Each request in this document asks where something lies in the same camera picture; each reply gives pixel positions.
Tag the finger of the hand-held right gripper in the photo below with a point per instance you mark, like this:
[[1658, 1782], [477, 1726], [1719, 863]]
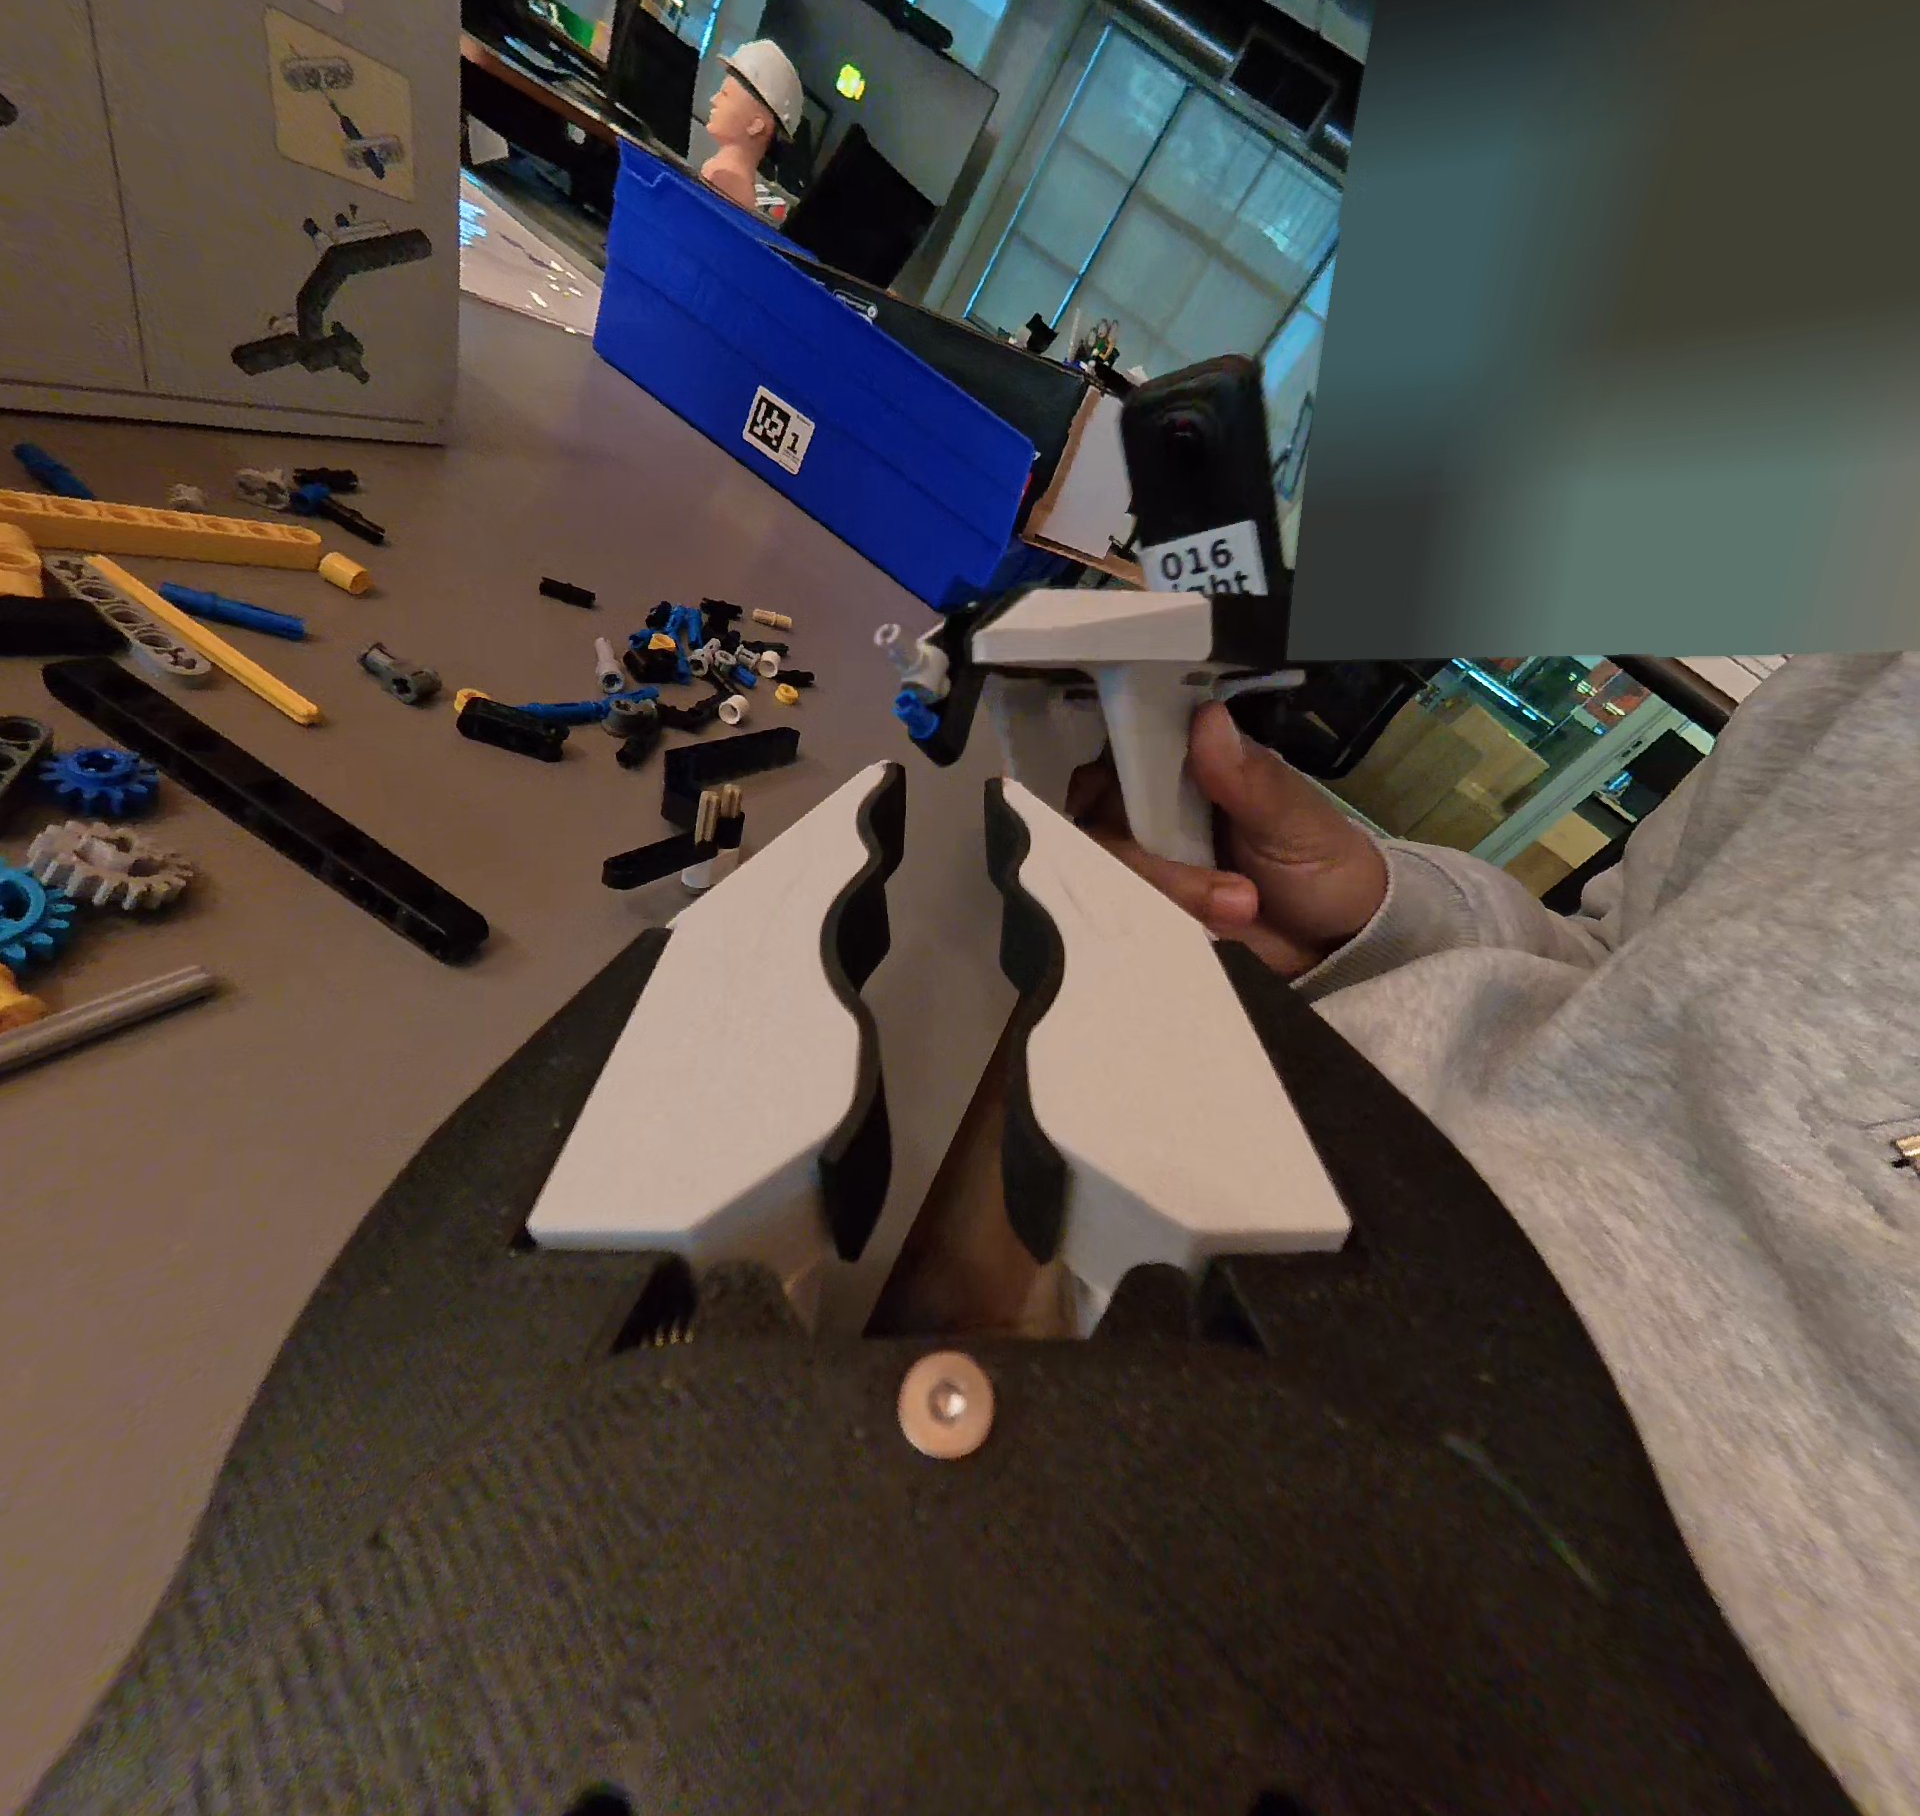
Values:
[[960, 742], [1094, 629]]

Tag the short black beam with tan pins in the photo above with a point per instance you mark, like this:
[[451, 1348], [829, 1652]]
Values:
[[735, 758]]

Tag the cardboard box with black lining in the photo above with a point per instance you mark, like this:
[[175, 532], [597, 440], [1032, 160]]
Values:
[[975, 360]]

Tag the black lego pin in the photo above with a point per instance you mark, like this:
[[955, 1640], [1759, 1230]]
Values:
[[567, 593]]

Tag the blue lego axle pin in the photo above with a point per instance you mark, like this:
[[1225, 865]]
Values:
[[232, 608]]

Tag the black computer monitor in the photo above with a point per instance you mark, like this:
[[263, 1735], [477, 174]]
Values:
[[653, 69]]

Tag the large black screen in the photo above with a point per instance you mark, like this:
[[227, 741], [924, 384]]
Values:
[[899, 150]]

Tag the person's right hand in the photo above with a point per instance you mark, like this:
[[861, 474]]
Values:
[[1306, 885]]

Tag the dark grey lego connector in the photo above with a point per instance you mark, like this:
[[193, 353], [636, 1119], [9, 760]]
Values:
[[398, 672]]

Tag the long black lego beam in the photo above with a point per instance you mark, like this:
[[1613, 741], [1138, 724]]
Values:
[[271, 809]]

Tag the yellow lego bush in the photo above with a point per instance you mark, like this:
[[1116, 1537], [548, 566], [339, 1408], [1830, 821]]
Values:
[[346, 573]]

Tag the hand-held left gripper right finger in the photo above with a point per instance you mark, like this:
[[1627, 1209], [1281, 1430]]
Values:
[[1170, 1096]]

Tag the small blue and grey lego assembly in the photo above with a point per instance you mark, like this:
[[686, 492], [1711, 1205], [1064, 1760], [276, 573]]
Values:
[[924, 667]]

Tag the large blue plastic bin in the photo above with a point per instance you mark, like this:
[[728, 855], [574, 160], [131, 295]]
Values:
[[839, 392]]

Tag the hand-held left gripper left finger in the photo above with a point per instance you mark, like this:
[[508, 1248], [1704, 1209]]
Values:
[[706, 1081]]

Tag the blue and black pin assembly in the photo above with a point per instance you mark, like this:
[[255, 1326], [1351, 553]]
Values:
[[322, 497]]

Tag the long yellow lego beam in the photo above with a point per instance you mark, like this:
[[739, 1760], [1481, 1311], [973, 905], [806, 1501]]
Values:
[[165, 526]]

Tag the pile of lego beams and gears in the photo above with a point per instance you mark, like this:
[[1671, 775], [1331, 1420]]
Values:
[[97, 780]]

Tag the person's right forearm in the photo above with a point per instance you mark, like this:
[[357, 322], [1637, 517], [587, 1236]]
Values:
[[1470, 931]]

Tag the black office chair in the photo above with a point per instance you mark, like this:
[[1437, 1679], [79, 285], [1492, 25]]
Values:
[[1349, 713]]

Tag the short black lego beam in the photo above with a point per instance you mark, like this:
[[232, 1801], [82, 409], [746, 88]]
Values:
[[644, 865]]

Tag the grey lego axle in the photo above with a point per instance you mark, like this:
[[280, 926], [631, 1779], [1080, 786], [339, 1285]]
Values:
[[120, 1012]]

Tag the stack of cardboard boxes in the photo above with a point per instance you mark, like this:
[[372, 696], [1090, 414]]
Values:
[[1456, 780]]

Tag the yellow lego axle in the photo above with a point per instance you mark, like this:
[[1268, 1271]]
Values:
[[255, 675]]

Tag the person's light sweatshirt torso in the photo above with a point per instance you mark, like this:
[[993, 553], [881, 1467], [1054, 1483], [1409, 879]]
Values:
[[1727, 1246]]

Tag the white box with printed diagrams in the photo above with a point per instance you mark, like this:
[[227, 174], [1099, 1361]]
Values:
[[195, 271]]

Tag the white hard hat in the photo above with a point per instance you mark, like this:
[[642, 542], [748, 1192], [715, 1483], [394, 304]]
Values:
[[768, 75]]

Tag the pile of small lego pins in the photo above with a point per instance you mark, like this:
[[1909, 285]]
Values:
[[644, 684]]

